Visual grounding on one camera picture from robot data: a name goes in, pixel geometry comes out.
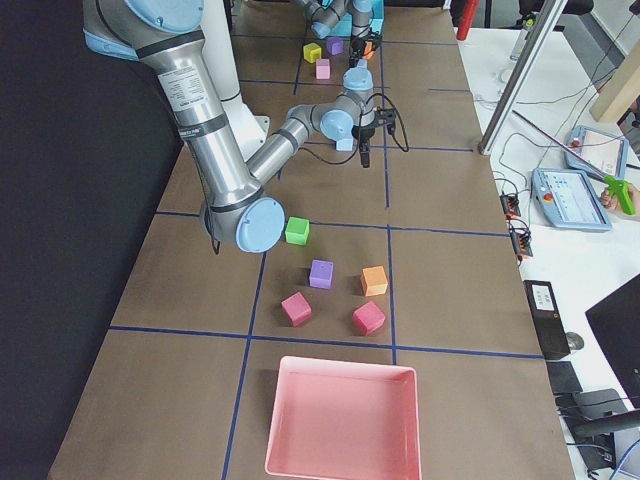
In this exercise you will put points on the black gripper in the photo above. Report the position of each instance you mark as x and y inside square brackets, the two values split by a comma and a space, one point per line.
[356, 46]
[364, 133]

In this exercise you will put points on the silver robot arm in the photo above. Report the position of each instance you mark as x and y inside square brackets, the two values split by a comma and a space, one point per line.
[187, 45]
[323, 19]

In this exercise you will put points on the left orange foam block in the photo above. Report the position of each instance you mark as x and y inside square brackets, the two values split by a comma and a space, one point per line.
[368, 50]

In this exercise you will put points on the orange foam block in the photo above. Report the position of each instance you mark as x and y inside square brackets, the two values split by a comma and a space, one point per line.
[368, 50]
[374, 281]

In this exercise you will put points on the left purple foam block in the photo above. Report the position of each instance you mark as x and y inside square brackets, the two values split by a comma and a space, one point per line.
[334, 45]

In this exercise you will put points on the purple foam block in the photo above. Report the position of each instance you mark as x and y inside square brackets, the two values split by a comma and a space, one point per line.
[321, 274]
[334, 45]

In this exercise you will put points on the teal plastic bin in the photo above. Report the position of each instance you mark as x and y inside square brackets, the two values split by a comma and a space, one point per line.
[344, 27]

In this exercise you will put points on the pink foam block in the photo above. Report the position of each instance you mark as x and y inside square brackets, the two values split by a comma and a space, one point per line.
[323, 69]

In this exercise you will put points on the yellow foam block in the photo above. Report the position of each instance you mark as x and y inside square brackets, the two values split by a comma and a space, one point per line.
[312, 52]

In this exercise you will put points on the green foam block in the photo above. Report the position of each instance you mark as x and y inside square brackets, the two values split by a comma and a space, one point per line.
[297, 230]

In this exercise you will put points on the right purple foam block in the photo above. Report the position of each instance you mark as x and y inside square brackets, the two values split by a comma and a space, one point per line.
[321, 274]

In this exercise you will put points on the right orange foam block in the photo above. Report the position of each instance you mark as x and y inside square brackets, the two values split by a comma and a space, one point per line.
[374, 281]

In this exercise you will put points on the red cylinder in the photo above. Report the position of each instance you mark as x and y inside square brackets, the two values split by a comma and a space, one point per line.
[466, 19]

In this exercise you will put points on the dark red foam block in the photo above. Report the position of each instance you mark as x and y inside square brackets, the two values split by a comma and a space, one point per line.
[297, 309]

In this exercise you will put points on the near teach pendant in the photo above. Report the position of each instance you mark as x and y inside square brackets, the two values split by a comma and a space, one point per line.
[568, 200]

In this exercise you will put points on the teach pendant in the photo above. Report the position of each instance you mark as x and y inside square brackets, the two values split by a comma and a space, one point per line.
[568, 200]
[602, 151]

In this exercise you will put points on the black power box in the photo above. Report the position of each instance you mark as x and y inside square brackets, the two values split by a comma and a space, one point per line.
[546, 318]

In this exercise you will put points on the far teach pendant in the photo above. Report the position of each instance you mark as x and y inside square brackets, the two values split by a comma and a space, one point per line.
[602, 151]

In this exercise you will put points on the pink plastic tray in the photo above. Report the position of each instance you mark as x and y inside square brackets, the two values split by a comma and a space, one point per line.
[344, 420]

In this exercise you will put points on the white pedestal column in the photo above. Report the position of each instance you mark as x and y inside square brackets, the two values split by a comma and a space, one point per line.
[250, 131]

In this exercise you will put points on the aluminium frame post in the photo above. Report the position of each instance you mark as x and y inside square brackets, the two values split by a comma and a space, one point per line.
[547, 19]

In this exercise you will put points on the green handled reacher stick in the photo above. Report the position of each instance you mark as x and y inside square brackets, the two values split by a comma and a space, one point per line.
[618, 187]

